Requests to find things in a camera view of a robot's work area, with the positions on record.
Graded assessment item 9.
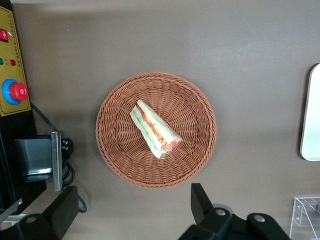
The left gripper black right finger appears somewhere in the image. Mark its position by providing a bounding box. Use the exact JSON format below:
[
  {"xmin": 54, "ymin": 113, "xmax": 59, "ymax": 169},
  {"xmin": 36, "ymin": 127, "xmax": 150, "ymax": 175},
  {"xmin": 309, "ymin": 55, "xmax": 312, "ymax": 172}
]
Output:
[{"xmin": 176, "ymin": 183, "xmax": 241, "ymax": 240}]

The clear acrylic bottle rack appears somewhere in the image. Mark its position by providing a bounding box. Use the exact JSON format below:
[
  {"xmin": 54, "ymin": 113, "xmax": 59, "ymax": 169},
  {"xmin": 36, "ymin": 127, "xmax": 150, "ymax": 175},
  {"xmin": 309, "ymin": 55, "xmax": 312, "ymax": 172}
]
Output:
[{"xmin": 289, "ymin": 196, "xmax": 320, "ymax": 240}]

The round brown wicker basket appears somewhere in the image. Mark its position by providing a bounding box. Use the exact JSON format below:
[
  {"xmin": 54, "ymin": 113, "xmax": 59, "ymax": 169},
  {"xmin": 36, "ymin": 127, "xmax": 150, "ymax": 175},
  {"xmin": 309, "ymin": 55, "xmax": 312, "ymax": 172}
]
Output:
[{"xmin": 95, "ymin": 71, "xmax": 218, "ymax": 190}]

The triangle sandwich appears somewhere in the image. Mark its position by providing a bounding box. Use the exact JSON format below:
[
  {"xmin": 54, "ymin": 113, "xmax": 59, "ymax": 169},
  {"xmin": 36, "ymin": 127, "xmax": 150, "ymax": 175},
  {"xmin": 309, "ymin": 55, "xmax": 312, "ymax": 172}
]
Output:
[{"xmin": 129, "ymin": 99, "xmax": 182, "ymax": 160}]

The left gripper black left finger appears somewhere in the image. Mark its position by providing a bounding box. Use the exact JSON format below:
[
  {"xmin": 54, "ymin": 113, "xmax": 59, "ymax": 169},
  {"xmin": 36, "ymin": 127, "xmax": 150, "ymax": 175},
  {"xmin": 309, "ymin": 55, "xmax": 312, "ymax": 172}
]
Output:
[{"xmin": 14, "ymin": 186, "xmax": 80, "ymax": 240}]

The black control box yellow panel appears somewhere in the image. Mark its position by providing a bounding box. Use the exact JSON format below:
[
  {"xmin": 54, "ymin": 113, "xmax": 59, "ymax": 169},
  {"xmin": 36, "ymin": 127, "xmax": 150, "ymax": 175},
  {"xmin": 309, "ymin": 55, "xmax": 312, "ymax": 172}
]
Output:
[{"xmin": 0, "ymin": 0, "xmax": 38, "ymax": 217}]

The cream rectangular tray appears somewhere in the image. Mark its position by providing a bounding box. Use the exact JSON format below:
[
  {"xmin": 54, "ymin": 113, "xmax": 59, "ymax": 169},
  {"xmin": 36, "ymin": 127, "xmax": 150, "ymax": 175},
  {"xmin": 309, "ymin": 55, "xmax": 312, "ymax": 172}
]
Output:
[{"xmin": 299, "ymin": 62, "xmax": 320, "ymax": 162}]

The black bracket with metal plate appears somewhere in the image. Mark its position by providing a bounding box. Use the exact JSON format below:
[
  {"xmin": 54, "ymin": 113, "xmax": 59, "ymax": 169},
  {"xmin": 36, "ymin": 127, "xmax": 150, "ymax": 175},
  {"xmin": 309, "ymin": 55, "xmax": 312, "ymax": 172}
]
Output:
[{"xmin": 14, "ymin": 131, "xmax": 63, "ymax": 192}]

